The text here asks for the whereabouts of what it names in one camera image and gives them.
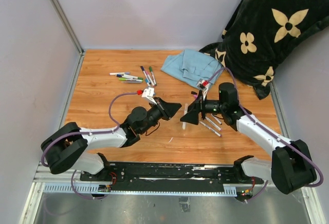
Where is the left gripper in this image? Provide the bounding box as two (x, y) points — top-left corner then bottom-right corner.
(140, 97), (182, 135)

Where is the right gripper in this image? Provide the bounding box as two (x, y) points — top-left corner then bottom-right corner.
(180, 90), (226, 125)

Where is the white slim marker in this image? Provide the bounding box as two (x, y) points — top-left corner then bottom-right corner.
(182, 103), (189, 130)

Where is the magenta cap marker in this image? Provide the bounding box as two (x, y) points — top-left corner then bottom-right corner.
(199, 121), (222, 137)

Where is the pink marker pen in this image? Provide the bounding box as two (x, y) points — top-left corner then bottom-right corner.
(206, 117), (222, 131)

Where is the black marker pen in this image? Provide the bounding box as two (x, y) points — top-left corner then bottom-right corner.
(211, 115), (222, 125)

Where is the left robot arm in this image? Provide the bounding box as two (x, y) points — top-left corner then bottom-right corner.
(41, 97), (181, 181)

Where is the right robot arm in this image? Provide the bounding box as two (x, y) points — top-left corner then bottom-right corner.
(180, 80), (317, 194)

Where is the light blue cloth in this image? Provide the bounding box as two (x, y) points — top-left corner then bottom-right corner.
(161, 49), (223, 88)

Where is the red pink cap marker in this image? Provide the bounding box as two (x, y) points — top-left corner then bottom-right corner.
(147, 72), (157, 86)

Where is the green cap marker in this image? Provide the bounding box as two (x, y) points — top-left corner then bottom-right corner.
(149, 66), (157, 86)

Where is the lavender marker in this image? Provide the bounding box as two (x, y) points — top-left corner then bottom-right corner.
(123, 81), (142, 84)

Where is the dark blue cap marker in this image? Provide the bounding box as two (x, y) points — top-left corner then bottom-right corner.
(140, 66), (150, 83)

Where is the light green marker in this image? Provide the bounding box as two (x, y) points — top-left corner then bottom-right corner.
(118, 78), (143, 82)

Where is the black floral blanket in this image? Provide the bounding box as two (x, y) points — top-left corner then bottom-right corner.
(201, 0), (328, 100)

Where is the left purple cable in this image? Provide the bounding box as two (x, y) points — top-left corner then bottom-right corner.
(41, 92), (141, 200)

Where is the purple cable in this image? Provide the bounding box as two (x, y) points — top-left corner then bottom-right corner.
(41, 92), (141, 200)
(207, 67), (324, 204)

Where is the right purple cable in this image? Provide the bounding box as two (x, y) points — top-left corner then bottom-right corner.
(207, 67), (324, 204)

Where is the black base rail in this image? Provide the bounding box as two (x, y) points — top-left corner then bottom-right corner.
(80, 162), (263, 194)

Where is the aluminium corner post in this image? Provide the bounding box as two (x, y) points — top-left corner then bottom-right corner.
(37, 0), (85, 55)

